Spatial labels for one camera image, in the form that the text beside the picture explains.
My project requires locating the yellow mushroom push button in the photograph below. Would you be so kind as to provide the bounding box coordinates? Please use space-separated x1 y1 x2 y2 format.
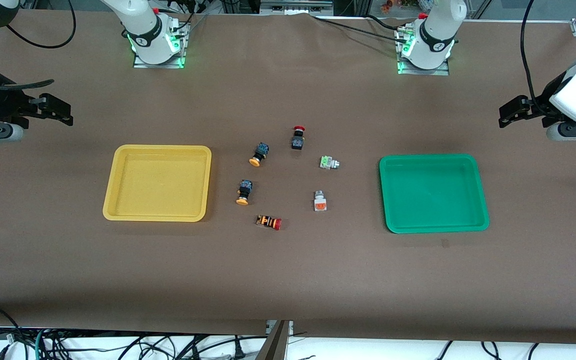
236 179 254 206
248 142 270 167

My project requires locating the green plastic tray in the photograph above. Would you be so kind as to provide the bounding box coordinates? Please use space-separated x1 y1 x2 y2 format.
379 154 490 234

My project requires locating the yellow plastic tray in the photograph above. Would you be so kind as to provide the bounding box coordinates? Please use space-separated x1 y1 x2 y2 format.
102 144 213 222

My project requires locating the red button orange striped body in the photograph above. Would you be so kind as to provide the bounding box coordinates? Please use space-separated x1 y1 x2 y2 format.
256 214 283 231

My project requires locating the brown table cover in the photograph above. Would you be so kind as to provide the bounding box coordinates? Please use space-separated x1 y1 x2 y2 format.
0 9 576 346

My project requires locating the aluminium profile table leg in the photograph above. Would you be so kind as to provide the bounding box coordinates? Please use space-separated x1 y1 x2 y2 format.
255 320 295 360

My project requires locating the aluminium frame rail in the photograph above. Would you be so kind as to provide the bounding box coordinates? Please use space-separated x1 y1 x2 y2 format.
260 0 335 16

